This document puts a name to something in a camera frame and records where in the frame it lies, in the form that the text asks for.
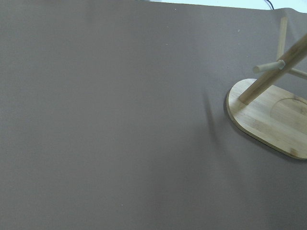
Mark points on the wooden cup storage rack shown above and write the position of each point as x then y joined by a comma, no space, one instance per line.
270,114

